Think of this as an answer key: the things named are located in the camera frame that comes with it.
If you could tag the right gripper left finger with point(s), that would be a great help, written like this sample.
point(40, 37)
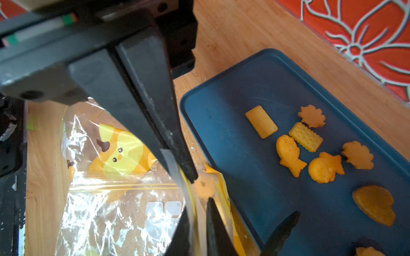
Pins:
point(180, 243)

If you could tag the waffle square cookie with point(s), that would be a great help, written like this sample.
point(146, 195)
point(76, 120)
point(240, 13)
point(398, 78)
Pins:
point(306, 137)

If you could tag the rectangular yellow cookie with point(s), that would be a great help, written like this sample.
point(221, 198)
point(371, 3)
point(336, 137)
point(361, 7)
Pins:
point(261, 121)

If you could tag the black metal tongs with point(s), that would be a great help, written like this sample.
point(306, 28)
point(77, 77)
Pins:
point(278, 238)

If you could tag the bag with cream bear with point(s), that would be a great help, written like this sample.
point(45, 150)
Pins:
point(210, 183)

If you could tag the orange fish cookie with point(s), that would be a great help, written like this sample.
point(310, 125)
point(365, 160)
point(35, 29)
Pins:
point(289, 154)

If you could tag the bag with yellow duck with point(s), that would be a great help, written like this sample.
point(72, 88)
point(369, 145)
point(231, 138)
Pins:
point(121, 201)

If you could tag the round flower cookie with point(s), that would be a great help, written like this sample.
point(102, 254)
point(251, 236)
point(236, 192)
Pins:
point(368, 251)

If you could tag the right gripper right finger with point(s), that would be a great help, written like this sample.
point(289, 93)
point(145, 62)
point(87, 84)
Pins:
point(218, 241)

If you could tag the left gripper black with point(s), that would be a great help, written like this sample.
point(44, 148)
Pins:
point(40, 46)

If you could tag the leaf shaped cookie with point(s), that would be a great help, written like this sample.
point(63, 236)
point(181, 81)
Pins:
point(313, 117)

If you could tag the dark blue tray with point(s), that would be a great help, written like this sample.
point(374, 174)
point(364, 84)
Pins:
point(265, 192)

